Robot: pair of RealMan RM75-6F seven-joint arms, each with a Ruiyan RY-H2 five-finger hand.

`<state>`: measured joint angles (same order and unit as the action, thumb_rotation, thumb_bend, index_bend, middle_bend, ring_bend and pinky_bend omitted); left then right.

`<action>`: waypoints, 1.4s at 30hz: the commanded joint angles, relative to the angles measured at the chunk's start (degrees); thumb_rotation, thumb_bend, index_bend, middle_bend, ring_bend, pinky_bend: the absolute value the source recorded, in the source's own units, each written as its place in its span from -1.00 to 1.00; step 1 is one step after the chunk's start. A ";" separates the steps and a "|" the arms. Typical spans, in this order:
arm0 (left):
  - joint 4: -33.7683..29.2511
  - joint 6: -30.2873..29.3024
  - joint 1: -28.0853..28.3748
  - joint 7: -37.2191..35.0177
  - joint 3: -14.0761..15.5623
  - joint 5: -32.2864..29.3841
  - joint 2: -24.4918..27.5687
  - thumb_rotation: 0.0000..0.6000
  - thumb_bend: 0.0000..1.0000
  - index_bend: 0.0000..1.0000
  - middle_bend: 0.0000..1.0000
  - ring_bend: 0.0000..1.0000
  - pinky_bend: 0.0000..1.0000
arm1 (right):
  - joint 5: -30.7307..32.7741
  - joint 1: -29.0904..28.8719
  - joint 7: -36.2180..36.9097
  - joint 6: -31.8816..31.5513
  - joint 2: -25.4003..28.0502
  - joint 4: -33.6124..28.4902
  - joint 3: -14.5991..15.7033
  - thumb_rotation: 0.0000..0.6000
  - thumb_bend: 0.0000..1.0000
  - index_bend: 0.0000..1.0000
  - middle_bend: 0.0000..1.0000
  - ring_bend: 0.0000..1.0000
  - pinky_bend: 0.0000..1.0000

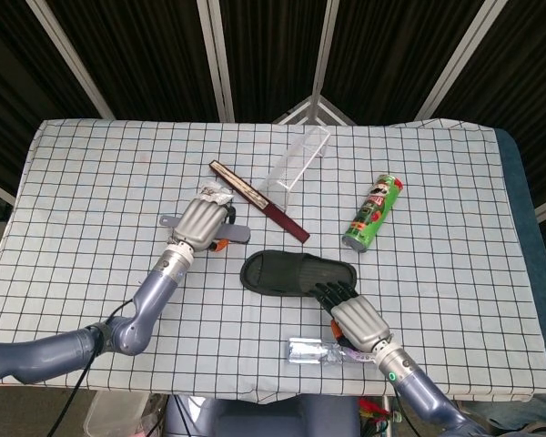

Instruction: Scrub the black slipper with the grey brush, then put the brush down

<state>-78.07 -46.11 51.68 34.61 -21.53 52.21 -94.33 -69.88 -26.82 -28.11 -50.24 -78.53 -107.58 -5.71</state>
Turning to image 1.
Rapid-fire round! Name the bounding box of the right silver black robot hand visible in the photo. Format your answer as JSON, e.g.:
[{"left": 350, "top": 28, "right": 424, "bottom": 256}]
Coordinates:
[{"left": 312, "top": 280, "right": 395, "bottom": 354}]

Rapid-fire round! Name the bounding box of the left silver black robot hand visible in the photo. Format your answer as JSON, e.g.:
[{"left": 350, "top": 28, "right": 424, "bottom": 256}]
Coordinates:
[{"left": 170, "top": 195, "right": 238, "bottom": 254}]

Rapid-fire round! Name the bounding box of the grey scrub brush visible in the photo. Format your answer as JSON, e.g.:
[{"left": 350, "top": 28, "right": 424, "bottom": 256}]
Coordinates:
[{"left": 159, "top": 212, "right": 253, "bottom": 245}]

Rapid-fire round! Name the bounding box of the black rubber slipper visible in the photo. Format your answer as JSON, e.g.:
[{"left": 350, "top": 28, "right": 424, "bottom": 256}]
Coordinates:
[{"left": 239, "top": 249, "right": 359, "bottom": 300}]

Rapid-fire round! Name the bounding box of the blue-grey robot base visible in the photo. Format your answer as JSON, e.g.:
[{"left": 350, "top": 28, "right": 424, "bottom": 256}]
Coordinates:
[{"left": 162, "top": 393, "right": 361, "bottom": 437}]

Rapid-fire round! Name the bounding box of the crumpled snack wrapper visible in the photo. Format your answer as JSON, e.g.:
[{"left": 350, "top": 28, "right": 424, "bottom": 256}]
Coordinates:
[{"left": 197, "top": 180, "right": 236, "bottom": 207}]

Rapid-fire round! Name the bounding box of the dark red folded fan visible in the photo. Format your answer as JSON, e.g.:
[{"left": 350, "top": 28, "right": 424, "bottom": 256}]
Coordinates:
[{"left": 208, "top": 159, "right": 312, "bottom": 244}]

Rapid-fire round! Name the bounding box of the green Pringles can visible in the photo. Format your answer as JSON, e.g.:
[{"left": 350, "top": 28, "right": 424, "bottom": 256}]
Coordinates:
[{"left": 342, "top": 173, "right": 406, "bottom": 254}]

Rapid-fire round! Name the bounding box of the white black checked tablecloth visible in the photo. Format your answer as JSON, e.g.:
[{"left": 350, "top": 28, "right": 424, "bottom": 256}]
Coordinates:
[{"left": 0, "top": 118, "right": 546, "bottom": 404}]

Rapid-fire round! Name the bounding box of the blue padded table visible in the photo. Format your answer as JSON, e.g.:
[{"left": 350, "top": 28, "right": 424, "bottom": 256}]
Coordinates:
[{"left": 495, "top": 127, "right": 546, "bottom": 404}]

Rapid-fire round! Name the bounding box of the clear plastic storage bin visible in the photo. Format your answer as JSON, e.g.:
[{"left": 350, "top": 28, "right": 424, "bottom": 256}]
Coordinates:
[{"left": 83, "top": 390, "right": 152, "bottom": 437}]

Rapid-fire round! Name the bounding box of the colourful wire bundle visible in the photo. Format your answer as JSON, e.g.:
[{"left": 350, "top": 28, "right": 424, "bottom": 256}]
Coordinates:
[{"left": 359, "top": 395, "right": 393, "bottom": 423}]

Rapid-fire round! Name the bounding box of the white wire mesh rack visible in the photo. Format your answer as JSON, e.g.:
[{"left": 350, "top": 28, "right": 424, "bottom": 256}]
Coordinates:
[{"left": 258, "top": 126, "right": 333, "bottom": 215}]

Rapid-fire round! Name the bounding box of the dark partition panel white frame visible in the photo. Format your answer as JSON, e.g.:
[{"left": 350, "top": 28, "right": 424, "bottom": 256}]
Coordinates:
[
  {"left": 308, "top": 0, "right": 507, "bottom": 125},
  {"left": 0, "top": 0, "right": 116, "bottom": 207},
  {"left": 204, "top": 0, "right": 339, "bottom": 123},
  {"left": 418, "top": 0, "right": 546, "bottom": 222},
  {"left": 40, "top": 0, "right": 232, "bottom": 122}
]

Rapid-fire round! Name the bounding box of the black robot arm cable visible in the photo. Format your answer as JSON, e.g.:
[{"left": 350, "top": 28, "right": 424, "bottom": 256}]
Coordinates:
[{"left": 48, "top": 298, "right": 138, "bottom": 437}]

